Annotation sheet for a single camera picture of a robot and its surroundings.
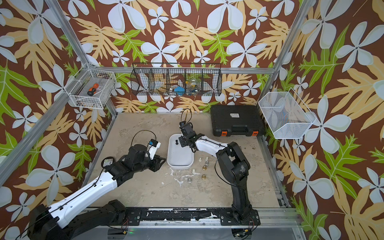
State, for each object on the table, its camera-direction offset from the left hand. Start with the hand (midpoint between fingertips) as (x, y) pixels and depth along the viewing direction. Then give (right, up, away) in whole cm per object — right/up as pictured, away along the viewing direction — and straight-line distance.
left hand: (163, 156), depth 79 cm
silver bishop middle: (+25, -7, +13) cm, 29 cm away
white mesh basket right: (+68, +22, +3) cm, 72 cm away
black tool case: (+49, +21, +33) cm, 63 cm away
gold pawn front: (+22, -14, +7) cm, 27 cm away
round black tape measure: (-39, -6, +13) cm, 41 cm away
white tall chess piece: (+25, -4, +14) cm, 29 cm away
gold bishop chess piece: (+23, -9, +11) cm, 27 cm away
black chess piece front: (+5, +5, +23) cm, 24 cm away
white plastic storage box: (+6, -4, +17) cm, 18 cm away
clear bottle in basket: (+17, +43, +19) cm, 50 cm away
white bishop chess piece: (+20, -5, +14) cm, 25 cm away
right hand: (+10, +9, +19) cm, 23 cm away
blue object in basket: (+7, +40, +16) cm, 43 cm away
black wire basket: (+5, +48, +19) cm, 52 cm away
